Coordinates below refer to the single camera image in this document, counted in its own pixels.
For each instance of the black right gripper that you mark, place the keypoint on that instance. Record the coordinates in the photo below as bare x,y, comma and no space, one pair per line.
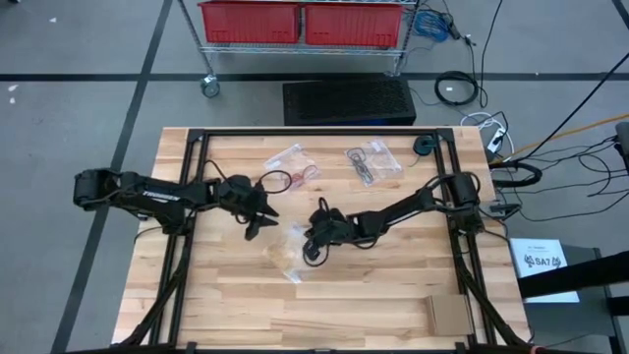
331,228

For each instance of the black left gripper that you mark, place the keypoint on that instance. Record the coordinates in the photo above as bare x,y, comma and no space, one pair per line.
241,196

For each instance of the yellow rubber band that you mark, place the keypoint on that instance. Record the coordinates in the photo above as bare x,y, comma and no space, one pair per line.
284,250
280,253
287,258

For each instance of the red rubber band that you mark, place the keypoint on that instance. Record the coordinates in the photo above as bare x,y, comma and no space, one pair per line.
297,182
310,172
301,177

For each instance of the clear plastic zip bag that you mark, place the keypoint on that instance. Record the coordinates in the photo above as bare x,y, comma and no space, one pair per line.
290,265
385,162
285,157

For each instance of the black rubber band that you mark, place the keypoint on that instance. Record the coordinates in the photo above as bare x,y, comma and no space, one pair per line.
363,169
367,179
355,156

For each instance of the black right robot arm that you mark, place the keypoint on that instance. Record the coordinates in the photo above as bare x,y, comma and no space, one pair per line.
403,209

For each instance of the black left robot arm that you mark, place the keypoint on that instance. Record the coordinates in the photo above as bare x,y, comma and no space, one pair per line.
157,196

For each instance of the black perforated computer case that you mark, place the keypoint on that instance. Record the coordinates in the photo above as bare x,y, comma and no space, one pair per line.
344,100

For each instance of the rack caster wheel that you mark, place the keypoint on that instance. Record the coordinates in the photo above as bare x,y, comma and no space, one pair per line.
210,87

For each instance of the brown cardboard piece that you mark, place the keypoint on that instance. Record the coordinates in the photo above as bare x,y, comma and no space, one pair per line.
449,317

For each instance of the white power strip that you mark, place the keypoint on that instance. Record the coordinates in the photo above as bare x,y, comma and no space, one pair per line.
496,140

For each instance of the red plastic storage bin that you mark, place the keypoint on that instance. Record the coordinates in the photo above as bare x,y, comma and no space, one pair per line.
354,24
250,22

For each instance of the white paper sign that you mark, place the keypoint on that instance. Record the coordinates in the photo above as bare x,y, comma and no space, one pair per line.
535,280

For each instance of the grey side cabinet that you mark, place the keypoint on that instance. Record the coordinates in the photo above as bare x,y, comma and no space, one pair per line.
565,324

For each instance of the black metal beam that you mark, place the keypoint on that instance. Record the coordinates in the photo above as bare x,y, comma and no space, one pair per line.
580,275

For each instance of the grey device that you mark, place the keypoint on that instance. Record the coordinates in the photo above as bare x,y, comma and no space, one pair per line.
623,140

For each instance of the black aluminium table frame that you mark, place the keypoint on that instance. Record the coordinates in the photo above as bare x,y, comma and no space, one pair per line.
319,132

